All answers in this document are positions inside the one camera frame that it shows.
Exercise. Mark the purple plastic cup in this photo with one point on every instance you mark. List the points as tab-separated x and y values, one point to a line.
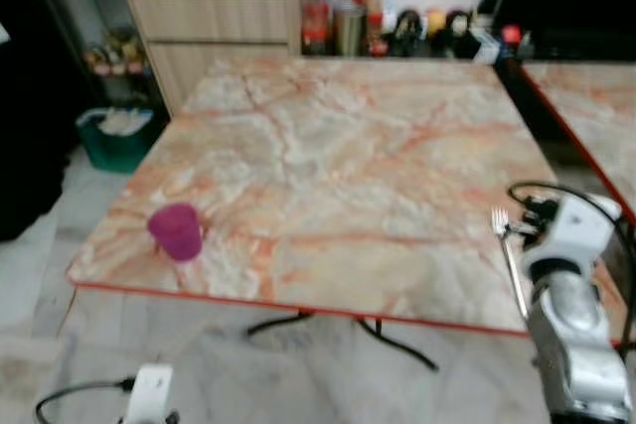
176	230

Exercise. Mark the small white box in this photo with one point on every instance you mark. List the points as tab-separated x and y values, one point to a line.
487	46

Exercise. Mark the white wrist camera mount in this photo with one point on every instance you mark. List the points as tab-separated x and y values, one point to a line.
581	225
149	391

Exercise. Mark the red bottle with red cap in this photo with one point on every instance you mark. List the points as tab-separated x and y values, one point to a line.
315	22

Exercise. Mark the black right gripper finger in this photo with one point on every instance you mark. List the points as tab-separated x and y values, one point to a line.
523	234
530	209

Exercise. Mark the glass shelf rack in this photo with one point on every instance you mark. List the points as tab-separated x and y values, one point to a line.
104	52

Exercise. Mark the small red topped item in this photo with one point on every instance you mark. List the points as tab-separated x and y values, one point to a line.
512	35

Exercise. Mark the green plastic basket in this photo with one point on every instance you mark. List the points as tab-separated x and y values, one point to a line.
114	141

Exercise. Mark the yellow headed doll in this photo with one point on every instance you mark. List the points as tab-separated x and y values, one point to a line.
435	22

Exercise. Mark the black metal table frame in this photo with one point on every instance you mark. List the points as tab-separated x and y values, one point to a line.
397	344

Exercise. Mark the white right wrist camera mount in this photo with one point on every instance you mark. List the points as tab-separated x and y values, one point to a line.
581	225

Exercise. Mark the silver metal fork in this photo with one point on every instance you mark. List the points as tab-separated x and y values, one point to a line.
510	255

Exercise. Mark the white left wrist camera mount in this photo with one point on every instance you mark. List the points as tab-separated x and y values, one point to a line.
149	391

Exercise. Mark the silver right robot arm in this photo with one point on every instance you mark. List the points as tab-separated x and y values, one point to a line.
576	345

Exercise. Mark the round metal tin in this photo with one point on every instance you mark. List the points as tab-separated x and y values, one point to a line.
349	32

